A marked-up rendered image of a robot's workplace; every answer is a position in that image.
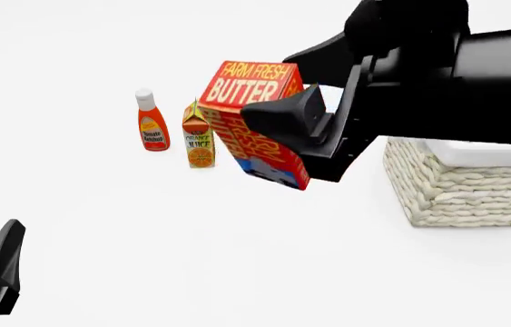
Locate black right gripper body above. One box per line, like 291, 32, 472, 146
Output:
299, 50, 391, 183

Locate woven basket with white lining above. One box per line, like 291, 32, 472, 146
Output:
381, 135, 511, 229

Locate red tomato ketchup bottle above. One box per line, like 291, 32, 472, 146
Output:
134, 87, 172, 153

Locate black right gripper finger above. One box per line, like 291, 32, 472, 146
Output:
281, 31, 366, 87
240, 83, 335, 148

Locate red butter box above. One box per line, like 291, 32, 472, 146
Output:
198, 60, 311, 191

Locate orange juice carton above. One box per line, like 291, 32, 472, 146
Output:
182, 97, 216, 169

